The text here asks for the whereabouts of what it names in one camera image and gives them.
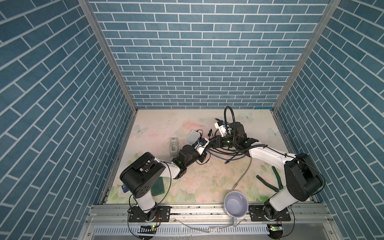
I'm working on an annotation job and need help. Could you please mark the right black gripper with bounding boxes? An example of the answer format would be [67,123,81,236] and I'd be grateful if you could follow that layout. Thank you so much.
[206,135,239,148]

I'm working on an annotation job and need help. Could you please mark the black thick cable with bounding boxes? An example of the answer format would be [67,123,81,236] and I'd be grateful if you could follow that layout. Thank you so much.
[208,128,250,160]

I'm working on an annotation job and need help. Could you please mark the white network switch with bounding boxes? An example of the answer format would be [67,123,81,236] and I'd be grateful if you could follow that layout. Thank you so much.
[185,131,202,146]

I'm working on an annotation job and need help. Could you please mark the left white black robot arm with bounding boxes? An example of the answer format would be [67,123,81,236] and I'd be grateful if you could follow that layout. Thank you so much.
[120,143,208,214]

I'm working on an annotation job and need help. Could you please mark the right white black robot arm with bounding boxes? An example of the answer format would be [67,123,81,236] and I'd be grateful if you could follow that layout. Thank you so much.
[209,120,326,219]

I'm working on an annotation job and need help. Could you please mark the lavender mug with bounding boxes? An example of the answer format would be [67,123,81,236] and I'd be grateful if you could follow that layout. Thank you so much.
[224,191,249,227]

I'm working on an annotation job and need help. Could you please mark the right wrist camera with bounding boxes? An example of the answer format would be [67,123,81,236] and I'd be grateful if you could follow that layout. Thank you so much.
[214,120,228,137]

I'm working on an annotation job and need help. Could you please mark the green network switch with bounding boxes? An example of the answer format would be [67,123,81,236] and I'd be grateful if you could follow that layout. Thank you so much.
[151,177,165,197]

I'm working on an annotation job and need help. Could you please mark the grey ethernet cable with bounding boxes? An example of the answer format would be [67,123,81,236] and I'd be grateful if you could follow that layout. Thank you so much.
[231,155,253,191]

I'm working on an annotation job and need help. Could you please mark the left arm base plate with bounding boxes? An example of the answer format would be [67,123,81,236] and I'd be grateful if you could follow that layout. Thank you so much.
[128,206,171,223]

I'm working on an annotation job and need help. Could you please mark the green handled pliers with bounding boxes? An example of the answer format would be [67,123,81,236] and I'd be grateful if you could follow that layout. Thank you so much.
[255,165,285,194]

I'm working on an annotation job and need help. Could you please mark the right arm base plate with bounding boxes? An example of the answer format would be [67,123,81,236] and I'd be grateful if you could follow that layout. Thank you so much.
[248,205,291,222]

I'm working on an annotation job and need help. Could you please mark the aluminium frame rail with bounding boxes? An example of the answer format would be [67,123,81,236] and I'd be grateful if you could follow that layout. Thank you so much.
[79,202,342,240]

